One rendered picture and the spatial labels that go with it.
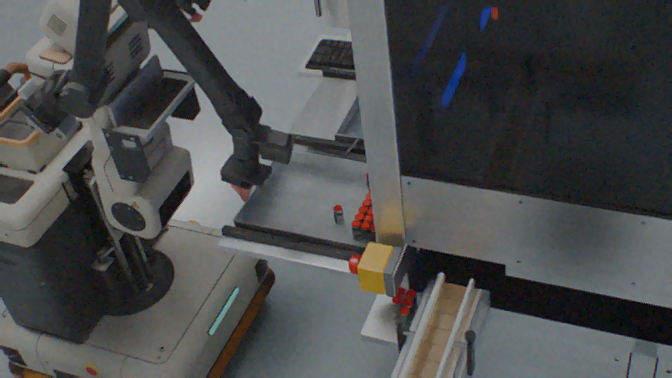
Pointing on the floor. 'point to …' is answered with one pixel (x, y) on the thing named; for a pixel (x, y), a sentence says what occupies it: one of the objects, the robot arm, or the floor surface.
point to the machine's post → (380, 126)
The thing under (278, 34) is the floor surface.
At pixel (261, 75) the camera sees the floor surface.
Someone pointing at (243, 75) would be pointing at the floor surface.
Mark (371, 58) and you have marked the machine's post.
